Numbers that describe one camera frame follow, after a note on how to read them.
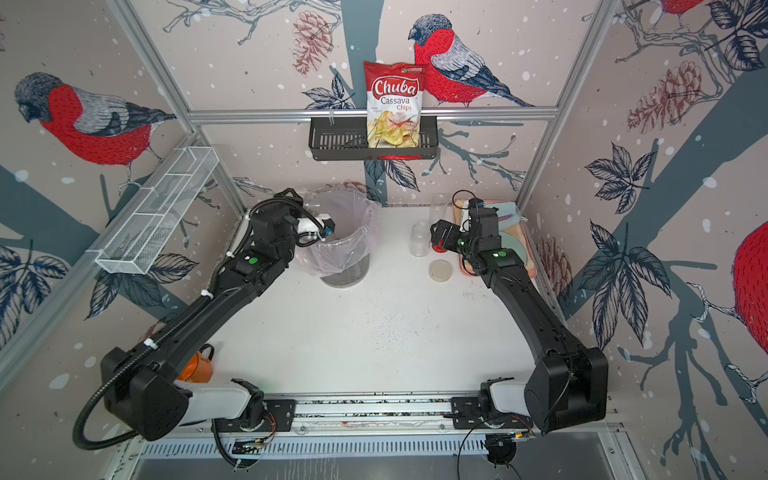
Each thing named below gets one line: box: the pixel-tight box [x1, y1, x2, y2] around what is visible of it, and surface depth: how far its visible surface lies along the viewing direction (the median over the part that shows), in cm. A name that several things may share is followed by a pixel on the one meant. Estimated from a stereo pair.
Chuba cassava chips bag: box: [364, 61, 428, 149], surface depth 87 cm
